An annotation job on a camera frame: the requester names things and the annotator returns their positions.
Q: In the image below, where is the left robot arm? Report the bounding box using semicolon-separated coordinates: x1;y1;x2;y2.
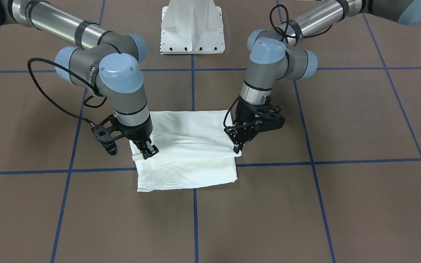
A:
224;0;421;154

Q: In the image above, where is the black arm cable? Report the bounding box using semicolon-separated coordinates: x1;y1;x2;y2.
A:
223;4;333;126
27;58;109;126

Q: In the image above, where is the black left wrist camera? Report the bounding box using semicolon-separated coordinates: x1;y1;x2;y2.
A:
254;104;285;133

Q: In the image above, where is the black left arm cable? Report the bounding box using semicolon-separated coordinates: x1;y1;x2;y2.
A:
223;4;333;126

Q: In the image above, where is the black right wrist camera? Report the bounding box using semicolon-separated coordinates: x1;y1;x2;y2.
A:
90;114;126;156

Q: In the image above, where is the white long-sleeve printed shirt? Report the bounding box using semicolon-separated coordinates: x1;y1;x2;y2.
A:
130;110;240;193

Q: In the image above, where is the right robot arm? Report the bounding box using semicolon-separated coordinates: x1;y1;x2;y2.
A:
0;0;159;159

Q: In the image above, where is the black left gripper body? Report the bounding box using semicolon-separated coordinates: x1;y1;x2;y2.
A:
224;99;269;143

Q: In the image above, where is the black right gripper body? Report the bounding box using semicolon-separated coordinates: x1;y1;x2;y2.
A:
117;119;153;146

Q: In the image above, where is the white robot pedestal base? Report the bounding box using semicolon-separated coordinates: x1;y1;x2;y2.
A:
160;0;225;55

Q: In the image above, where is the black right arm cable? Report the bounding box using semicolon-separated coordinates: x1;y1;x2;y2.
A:
27;58;109;126

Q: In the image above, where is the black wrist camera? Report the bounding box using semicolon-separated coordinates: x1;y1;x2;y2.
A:
254;104;285;133
90;114;126;156

